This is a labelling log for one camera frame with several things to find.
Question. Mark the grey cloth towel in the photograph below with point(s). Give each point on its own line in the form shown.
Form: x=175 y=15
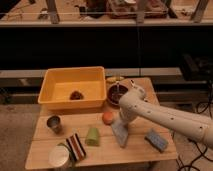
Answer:
x=120 y=131

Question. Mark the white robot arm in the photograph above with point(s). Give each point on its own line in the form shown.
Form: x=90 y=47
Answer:
x=196 y=127

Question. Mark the yellow banana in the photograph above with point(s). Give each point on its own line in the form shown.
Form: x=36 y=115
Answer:
x=114 y=79

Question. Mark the dark brown bowl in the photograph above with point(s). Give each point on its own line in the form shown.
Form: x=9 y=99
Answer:
x=112 y=97

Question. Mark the utensil in bowl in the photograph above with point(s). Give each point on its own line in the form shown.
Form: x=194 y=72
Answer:
x=117 y=88

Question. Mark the white spoon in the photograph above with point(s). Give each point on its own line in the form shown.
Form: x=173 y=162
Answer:
x=133 y=84

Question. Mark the orange fruit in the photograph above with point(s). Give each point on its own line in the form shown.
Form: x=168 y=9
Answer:
x=108 y=118

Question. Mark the brown object in bin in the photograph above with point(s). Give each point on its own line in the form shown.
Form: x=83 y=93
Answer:
x=76 y=95

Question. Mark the yellow plastic bin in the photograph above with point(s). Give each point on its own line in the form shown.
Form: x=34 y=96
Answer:
x=59 y=83

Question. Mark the wooden table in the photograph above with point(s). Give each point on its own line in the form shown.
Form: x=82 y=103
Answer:
x=138 y=150

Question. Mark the green rolled cloth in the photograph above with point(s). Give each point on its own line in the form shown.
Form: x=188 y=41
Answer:
x=92 y=137

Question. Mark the small metal cup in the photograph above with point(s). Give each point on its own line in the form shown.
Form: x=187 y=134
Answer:
x=54 y=123

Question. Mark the blue sponge block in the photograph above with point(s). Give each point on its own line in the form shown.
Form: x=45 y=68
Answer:
x=156 y=140

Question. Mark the large silver can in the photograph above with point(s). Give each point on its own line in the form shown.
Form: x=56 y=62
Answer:
x=59 y=157

